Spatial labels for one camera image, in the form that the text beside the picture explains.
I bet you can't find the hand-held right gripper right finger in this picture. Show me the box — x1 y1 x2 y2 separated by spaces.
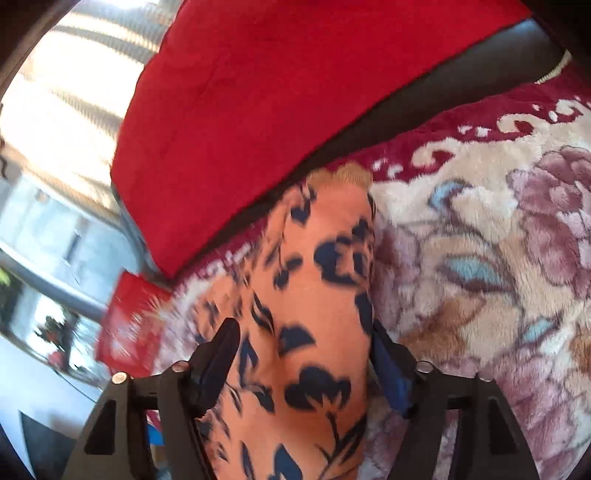
369 318 541 480

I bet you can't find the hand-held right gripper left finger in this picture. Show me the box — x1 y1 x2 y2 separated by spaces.
62 318 241 480

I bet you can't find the orange floral garment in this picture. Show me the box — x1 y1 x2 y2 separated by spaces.
194 166 377 480

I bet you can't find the red printed box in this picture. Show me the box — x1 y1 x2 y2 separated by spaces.
95 272 172 376

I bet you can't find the floral plush blanket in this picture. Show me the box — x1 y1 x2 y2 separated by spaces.
157 60 591 480

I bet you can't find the red cushion backrest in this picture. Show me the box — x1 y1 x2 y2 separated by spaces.
111 0 532 278

